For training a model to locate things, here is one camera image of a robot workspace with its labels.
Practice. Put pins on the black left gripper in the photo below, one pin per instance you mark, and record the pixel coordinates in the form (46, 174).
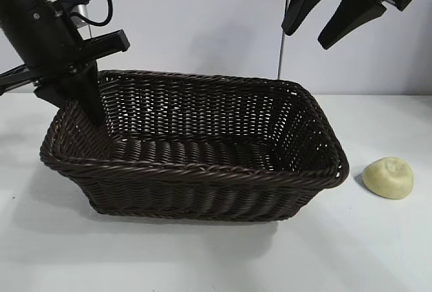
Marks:
(47, 42)

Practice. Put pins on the dark brown wicker basket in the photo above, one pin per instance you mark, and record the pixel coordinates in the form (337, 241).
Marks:
(202, 177)

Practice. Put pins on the pale yellow egg yolk pastry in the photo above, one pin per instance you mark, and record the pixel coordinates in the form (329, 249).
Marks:
(388, 179)

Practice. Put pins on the grey metal vertical strip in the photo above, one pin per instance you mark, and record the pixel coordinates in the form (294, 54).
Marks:
(283, 44)

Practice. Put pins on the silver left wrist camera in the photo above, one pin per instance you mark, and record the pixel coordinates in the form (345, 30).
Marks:
(81, 13)

